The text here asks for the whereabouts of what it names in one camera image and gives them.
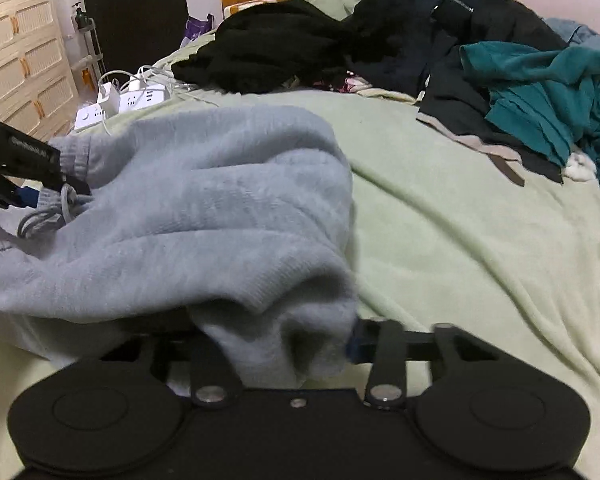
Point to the white fluffy cloth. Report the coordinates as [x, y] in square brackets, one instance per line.
[579, 167]

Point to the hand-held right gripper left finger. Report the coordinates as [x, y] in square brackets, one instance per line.
[205, 366]

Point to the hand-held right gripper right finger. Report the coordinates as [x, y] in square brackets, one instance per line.
[356, 342]

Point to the blue-grey blanket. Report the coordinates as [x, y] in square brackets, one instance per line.
[580, 35]

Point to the white gift box orange ribbon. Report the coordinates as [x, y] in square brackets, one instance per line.
[242, 7]

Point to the dark door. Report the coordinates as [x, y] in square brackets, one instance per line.
[130, 15]

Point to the dark pump bottle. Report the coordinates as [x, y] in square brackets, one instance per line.
[81, 17]

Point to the light green bed sheet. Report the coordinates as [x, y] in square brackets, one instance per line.
[455, 260]

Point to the teal garment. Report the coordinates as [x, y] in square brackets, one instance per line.
[530, 90]

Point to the cream drawer cabinet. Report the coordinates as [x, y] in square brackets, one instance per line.
[20, 50]

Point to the white power strip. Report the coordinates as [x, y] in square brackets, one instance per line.
[142, 100]

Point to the black pants beige trim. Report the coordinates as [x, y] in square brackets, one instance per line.
[455, 110]

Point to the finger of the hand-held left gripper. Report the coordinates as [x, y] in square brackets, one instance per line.
[22, 196]
[35, 152]

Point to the white patterned cloth strip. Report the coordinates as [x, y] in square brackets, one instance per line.
[87, 119]

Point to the black fleece sweater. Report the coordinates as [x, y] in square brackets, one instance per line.
[265, 45]

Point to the dark jacket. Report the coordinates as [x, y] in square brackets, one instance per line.
[430, 15]

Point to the metal rack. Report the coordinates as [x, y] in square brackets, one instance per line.
[92, 60]

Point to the pink patterned cloth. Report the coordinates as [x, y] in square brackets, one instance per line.
[350, 82]

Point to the purple bag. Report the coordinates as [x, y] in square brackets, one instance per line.
[197, 30]

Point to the grey sweatpants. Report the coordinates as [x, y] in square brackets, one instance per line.
[205, 210]

